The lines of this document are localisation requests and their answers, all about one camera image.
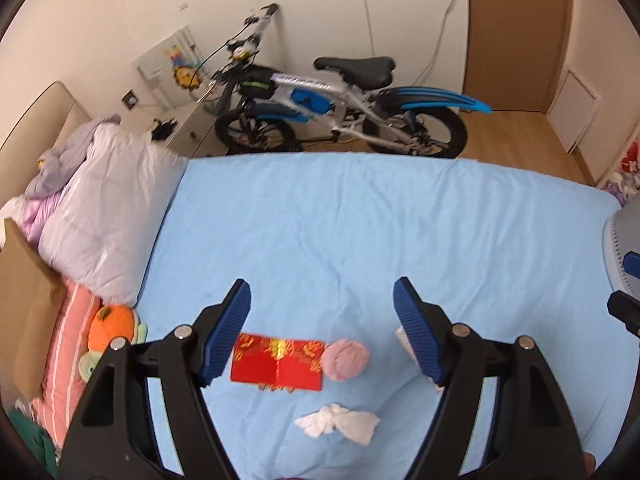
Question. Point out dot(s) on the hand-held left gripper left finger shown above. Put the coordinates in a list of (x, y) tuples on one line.
[(225, 340)]

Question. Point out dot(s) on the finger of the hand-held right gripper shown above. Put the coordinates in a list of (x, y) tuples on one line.
[(627, 312), (633, 262)]

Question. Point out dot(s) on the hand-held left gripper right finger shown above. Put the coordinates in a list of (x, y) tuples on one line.
[(417, 332)]

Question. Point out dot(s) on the white milk carton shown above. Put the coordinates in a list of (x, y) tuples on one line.
[(403, 342)]

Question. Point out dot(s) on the grey round waste bin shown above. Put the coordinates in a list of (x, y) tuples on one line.
[(622, 235)]

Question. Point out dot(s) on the red and gold envelope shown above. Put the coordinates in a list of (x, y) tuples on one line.
[(272, 367)]

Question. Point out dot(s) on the pink round bun toy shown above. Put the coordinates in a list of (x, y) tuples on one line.
[(345, 360)]

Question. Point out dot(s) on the white knotted tissue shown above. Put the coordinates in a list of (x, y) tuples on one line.
[(340, 422)]

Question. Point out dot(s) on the hanging bag of plush toys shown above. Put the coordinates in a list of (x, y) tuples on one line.
[(627, 172)]

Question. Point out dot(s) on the turtle plush with orange shell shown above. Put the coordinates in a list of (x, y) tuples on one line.
[(112, 327)]

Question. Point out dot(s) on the blue bed sheet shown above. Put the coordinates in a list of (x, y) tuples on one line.
[(350, 235)]

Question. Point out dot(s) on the pink striped pillow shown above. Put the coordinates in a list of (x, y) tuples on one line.
[(70, 340)]

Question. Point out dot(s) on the pale grey pillow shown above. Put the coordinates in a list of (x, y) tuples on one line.
[(110, 210)]

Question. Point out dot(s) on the brown cardboard piece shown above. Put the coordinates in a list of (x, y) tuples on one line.
[(27, 305)]

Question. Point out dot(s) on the white nightstand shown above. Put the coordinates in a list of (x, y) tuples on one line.
[(192, 132)]

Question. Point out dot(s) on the green cloth heap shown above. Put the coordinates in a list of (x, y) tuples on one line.
[(32, 437)]

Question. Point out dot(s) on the pink garment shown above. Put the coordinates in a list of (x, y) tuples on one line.
[(36, 215)]

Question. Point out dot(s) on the purple blanket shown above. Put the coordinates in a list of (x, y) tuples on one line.
[(70, 155)]

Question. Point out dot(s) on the white plastic bag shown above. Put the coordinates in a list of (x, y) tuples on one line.
[(10, 208)]

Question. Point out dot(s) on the small yellow toy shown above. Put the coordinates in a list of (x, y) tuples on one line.
[(42, 162)]

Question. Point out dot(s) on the brown wooden door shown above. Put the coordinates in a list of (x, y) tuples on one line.
[(515, 35)]

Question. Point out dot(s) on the silver and blue bicycle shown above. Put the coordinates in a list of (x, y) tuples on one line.
[(320, 95)]

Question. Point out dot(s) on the lion picture canvas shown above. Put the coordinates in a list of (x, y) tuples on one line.
[(165, 67)]

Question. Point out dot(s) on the beige headboard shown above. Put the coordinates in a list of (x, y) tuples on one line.
[(35, 125)]

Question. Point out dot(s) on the white built-in wardrobe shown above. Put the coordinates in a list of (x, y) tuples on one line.
[(325, 5)]

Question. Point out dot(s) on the white wall panel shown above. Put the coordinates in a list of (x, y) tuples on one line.
[(575, 110)]

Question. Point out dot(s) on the dark wall socket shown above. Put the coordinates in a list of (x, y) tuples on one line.
[(130, 99)]

